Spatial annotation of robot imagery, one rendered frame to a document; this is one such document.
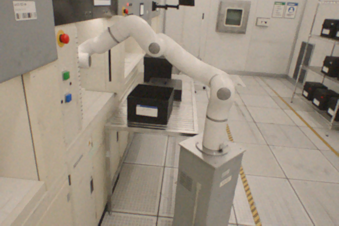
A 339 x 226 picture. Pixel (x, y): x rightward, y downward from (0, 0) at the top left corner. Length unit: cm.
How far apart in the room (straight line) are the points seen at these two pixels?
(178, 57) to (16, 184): 85
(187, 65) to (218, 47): 468
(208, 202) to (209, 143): 32
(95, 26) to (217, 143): 108
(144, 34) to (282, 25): 516
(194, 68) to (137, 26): 34
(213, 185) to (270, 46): 504
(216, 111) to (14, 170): 91
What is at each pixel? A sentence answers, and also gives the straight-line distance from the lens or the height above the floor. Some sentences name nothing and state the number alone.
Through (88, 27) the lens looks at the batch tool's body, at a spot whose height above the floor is 132.
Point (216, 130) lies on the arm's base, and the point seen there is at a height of 89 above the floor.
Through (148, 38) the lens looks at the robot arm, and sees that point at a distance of 115.
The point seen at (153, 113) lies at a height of 83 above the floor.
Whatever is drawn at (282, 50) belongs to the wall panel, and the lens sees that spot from 624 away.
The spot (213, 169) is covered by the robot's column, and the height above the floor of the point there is 73.
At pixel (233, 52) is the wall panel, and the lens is 595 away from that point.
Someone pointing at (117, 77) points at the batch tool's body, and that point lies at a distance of 178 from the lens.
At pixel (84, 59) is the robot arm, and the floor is 121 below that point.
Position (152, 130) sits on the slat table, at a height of 75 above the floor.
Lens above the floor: 151
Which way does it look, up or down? 22 degrees down
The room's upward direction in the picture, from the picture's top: 4 degrees clockwise
